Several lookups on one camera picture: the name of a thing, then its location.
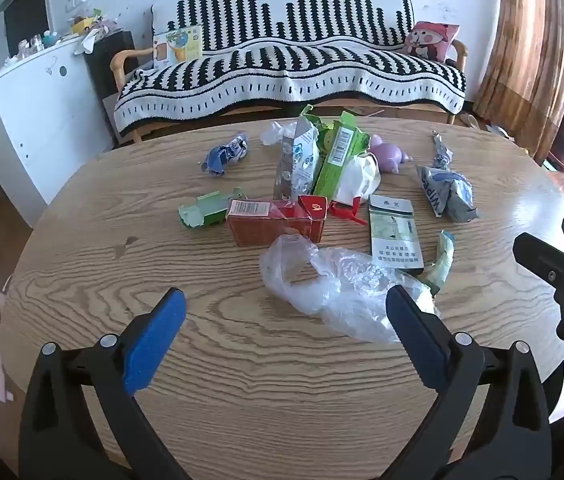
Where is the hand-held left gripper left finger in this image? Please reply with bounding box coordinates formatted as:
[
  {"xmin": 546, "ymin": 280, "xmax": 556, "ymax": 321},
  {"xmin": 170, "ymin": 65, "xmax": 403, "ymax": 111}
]
[{"xmin": 18, "ymin": 287, "xmax": 193, "ymax": 480}]

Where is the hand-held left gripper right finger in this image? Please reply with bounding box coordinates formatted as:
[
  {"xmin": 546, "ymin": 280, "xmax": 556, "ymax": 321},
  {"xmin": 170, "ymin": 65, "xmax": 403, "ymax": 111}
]
[{"xmin": 377, "ymin": 285, "xmax": 555, "ymax": 480}]

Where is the large white paper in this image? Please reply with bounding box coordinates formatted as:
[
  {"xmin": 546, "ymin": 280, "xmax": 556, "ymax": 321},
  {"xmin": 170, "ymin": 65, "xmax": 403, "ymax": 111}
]
[{"xmin": 334, "ymin": 152, "xmax": 382, "ymax": 205}]

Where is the green and white wrapper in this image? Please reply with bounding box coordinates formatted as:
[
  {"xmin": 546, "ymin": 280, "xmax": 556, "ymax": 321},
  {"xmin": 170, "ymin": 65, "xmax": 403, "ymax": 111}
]
[{"xmin": 422, "ymin": 230, "xmax": 457, "ymax": 296}]

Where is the clear plastic bag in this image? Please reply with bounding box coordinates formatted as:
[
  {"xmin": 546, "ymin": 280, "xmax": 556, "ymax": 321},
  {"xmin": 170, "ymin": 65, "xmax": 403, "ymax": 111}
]
[{"xmin": 259, "ymin": 234, "xmax": 440, "ymax": 345}]

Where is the white and green cigarette pack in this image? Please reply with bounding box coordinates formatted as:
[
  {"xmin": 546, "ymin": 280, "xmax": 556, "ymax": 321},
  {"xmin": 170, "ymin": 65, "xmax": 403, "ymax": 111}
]
[{"xmin": 368, "ymin": 194, "xmax": 425, "ymax": 275}]

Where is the grey wipes packet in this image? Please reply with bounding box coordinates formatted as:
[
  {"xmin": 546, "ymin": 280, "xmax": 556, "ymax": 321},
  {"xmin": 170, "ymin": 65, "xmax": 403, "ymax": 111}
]
[{"xmin": 416, "ymin": 165, "xmax": 479, "ymax": 224}]

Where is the crushed small green carton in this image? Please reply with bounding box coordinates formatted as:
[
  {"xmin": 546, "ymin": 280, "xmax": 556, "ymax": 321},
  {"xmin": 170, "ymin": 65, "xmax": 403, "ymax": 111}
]
[{"xmin": 178, "ymin": 187, "xmax": 245, "ymax": 230}]

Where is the silver crumpled wrapper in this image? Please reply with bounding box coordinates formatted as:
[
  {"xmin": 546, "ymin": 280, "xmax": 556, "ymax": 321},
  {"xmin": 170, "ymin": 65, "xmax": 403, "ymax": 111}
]
[{"xmin": 431, "ymin": 131, "xmax": 454, "ymax": 170}]

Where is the red cardboard box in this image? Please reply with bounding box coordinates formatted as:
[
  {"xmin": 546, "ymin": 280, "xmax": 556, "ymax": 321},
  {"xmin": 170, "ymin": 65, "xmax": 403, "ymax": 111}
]
[{"xmin": 226, "ymin": 195, "xmax": 328, "ymax": 247}]

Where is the purple toy pig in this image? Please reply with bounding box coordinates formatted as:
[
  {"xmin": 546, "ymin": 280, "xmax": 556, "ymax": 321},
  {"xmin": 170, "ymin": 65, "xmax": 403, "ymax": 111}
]
[{"xmin": 368, "ymin": 135, "xmax": 414, "ymax": 175}]

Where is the brown curtain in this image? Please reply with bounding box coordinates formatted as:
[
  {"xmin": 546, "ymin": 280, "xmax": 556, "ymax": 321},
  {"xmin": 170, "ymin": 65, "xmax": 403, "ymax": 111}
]
[{"xmin": 472, "ymin": 0, "xmax": 564, "ymax": 161}]

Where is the tall green carton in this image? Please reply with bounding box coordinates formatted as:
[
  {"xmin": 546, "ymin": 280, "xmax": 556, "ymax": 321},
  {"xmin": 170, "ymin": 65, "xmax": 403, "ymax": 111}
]
[{"xmin": 313, "ymin": 111, "xmax": 370, "ymax": 200}]

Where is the blue crumpled wrapper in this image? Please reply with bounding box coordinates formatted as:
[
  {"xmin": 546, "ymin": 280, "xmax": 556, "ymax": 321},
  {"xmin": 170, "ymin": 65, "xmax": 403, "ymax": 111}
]
[{"xmin": 199, "ymin": 132, "xmax": 250, "ymax": 177}]

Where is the silver snack bag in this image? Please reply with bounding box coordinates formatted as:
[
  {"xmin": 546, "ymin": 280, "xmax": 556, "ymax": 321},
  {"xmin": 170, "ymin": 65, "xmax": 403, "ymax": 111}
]
[{"xmin": 273, "ymin": 105, "xmax": 330, "ymax": 202}]

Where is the small white crumpled paper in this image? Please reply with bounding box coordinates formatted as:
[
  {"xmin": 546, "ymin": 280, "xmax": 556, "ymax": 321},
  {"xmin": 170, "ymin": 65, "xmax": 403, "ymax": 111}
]
[{"xmin": 261, "ymin": 121, "xmax": 297, "ymax": 147}]

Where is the pink cartoon cushion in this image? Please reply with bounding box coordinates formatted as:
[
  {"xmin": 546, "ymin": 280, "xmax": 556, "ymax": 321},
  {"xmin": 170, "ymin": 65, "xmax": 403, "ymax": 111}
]
[{"xmin": 402, "ymin": 21, "xmax": 461, "ymax": 63}]

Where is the white cabinet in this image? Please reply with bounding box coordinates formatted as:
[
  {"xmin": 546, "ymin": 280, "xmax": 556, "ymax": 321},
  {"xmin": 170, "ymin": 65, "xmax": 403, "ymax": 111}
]
[{"xmin": 0, "ymin": 35, "xmax": 115, "ymax": 228}]

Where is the black cabinet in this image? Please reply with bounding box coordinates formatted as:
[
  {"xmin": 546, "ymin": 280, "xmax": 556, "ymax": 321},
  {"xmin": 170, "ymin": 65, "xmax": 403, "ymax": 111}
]
[{"xmin": 83, "ymin": 30, "xmax": 138, "ymax": 111}]

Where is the black and white striped blanket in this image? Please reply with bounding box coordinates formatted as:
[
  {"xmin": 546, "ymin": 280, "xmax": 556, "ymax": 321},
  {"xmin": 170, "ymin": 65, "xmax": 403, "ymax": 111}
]
[{"xmin": 113, "ymin": 0, "xmax": 467, "ymax": 136}]

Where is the colourful picture book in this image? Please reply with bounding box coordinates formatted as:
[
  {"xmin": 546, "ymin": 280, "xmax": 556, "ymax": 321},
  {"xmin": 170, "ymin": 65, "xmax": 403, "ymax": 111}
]
[{"xmin": 153, "ymin": 25, "xmax": 204, "ymax": 71}]

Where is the row of small bottles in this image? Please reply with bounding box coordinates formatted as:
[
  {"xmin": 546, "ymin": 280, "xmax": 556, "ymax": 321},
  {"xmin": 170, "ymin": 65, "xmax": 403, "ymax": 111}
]
[{"xmin": 16, "ymin": 30, "xmax": 60, "ymax": 58}]

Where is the pile of papers and toys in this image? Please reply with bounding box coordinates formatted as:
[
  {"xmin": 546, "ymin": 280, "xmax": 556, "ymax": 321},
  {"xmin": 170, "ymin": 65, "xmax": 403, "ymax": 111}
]
[{"xmin": 69, "ymin": 7, "xmax": 120, "ymax": 53}]

